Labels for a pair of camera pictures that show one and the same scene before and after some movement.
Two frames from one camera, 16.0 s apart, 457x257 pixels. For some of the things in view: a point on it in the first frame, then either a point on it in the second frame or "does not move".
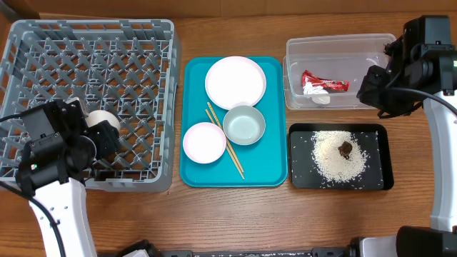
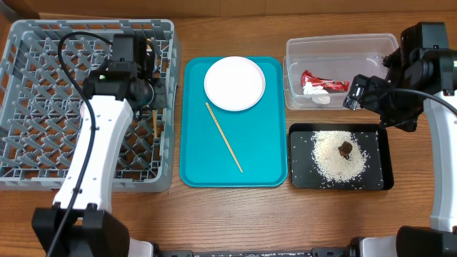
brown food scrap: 345,149 does not move
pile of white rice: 330,163 does not move
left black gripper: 107,136 → 143,108
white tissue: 318,93 does not move
